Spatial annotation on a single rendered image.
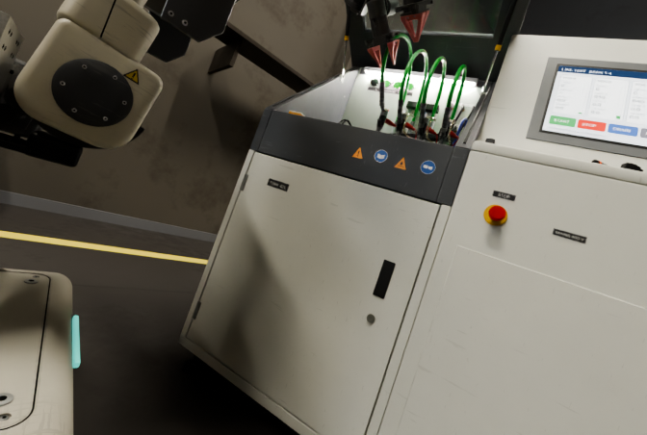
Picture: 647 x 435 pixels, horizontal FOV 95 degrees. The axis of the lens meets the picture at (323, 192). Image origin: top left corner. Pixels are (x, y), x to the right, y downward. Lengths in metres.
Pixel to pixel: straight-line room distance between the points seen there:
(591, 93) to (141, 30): 1.25
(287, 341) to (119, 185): 2.23
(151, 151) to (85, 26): 2.32
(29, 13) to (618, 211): 3.09
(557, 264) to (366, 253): 0.44
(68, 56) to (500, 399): 1.05
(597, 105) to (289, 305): 1.14
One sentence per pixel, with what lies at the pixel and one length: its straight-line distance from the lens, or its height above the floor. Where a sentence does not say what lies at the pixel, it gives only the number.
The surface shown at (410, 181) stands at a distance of 0.86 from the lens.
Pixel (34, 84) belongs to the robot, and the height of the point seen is 0.70.
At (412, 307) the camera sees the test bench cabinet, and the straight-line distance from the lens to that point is 0.85.
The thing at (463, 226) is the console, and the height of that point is 0.75.
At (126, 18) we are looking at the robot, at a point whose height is 0.86.
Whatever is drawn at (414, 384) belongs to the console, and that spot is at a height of 0.34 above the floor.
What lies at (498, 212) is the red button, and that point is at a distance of 0.81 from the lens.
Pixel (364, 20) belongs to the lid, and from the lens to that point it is 1.65.
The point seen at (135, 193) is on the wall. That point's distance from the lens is 2.95.
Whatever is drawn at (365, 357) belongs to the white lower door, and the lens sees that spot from 0.91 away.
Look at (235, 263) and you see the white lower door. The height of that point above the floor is 0.40.
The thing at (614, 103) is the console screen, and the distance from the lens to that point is 1.31.
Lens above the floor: 0.67
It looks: 3 degrees up
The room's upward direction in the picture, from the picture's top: 19 degrees clockwise
